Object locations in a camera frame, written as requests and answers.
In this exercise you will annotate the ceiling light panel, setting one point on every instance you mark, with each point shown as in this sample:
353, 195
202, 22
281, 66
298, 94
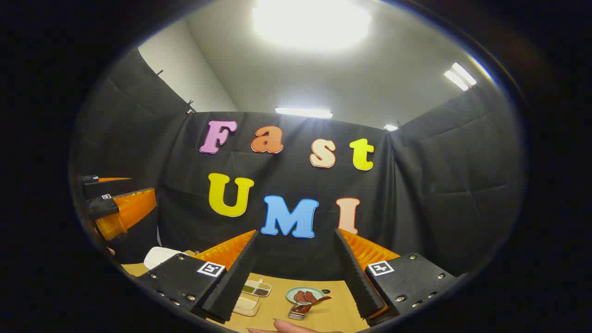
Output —
391, 127
460, 76

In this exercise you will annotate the white divided bean dish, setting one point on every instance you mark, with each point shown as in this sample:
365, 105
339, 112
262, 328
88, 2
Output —
256, 287

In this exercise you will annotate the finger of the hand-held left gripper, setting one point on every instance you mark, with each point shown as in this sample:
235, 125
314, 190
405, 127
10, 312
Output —
108, 186
104, 207

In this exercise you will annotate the pale green plate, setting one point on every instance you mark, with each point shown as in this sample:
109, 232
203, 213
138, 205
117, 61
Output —
316, 291

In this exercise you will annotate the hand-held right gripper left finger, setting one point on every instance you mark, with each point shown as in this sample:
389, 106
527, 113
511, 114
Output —
236, 282

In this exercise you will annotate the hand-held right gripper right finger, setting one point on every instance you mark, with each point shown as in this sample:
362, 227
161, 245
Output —
358, 277

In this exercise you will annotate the clear container of rice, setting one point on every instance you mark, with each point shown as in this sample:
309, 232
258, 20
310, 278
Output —
246, 305

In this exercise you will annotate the brown wooden spoon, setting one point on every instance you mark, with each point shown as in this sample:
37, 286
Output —
319, 301

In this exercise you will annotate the white rice cooker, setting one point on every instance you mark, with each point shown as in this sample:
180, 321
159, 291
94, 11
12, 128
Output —
159, 256

